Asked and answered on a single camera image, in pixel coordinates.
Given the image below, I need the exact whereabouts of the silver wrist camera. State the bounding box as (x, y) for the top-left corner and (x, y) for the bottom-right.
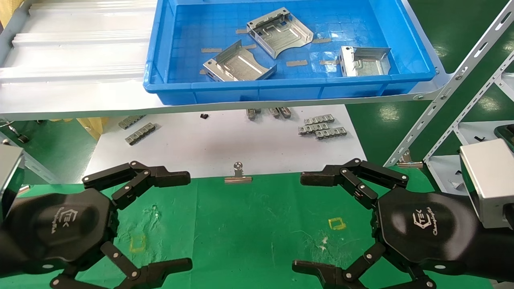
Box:
(459, 138), (514, 229)
(0, 144), (25, 219)

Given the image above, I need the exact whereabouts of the blue plastic bin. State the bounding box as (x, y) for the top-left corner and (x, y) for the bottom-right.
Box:
(143, 0), (437, 106)

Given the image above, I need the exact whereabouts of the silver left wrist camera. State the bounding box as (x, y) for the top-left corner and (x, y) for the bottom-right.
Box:
(0, 144), (25, 219)

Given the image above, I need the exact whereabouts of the white slotted angle upright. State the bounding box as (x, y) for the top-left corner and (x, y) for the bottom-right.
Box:
(424, 52), (514, 161)
(383, 0), (514, 168)

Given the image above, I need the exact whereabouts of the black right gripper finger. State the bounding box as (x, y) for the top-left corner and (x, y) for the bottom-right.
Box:
(300, 158), (410, 210)

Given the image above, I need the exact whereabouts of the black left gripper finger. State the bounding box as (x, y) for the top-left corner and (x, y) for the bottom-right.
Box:
(82, 161), (191, 210)

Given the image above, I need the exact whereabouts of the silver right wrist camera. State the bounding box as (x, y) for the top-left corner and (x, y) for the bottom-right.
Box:
(459, 138), (514, 229)

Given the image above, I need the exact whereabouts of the green table mat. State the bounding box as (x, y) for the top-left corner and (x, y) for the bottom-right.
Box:
(0, 167), (495, 289)

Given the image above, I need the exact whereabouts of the galvanized sheet metal bracket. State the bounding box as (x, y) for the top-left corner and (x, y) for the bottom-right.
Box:
(246, 7), (314, 59)
(337, 46), (392, 77)
(203, 39), (277, 82)

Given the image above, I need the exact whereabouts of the white side rack shelf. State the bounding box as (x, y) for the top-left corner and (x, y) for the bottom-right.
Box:
(426, 120), (514, 194)

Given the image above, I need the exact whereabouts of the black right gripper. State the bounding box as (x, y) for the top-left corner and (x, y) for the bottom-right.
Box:
(292, 188), (514, 289)

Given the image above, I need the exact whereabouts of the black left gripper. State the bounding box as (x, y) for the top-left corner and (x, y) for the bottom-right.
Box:
(0, 188), (193, 289)

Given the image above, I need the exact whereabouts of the white slotted angle brace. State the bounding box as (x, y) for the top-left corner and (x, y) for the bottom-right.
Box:
(494, 72), (514, 102)

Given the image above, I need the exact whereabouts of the grey metal frame beam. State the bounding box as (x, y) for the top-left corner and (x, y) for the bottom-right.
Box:
(16, 149), (61, 184)

